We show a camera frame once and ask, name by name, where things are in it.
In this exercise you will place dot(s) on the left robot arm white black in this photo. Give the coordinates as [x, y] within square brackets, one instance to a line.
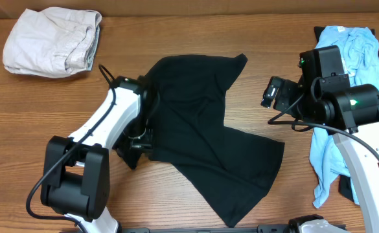
[77, 182]

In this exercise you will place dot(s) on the grey folded garment under shorts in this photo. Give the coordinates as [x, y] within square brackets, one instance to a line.
[92, 50]

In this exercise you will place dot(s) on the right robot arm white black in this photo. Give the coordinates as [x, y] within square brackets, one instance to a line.
[323, 98]

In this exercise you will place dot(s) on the black t-shirt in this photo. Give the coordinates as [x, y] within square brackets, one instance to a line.
[232, 170]

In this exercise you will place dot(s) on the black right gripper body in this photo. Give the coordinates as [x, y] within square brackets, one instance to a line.
[283, 98]

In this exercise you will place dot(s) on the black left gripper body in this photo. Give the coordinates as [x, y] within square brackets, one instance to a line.
[140, 142]

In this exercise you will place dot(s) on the beige folded shorts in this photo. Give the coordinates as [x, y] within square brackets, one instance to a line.
[51, 43]

